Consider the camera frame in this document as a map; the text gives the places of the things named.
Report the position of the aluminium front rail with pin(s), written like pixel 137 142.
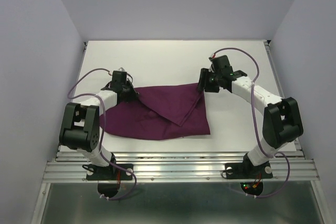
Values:
pixel 178 167

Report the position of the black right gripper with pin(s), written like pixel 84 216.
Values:
pixel 205 73

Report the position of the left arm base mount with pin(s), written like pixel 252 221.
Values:
pixel 109 180

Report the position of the purple cloth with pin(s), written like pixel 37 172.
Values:
pixel 159 113

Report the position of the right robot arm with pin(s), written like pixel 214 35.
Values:
pixel 282 122

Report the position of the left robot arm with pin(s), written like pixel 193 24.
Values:
pixel 83 123

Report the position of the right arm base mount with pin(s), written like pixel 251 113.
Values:
pixel 251 175

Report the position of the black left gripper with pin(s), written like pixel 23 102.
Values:
pixel 133 94

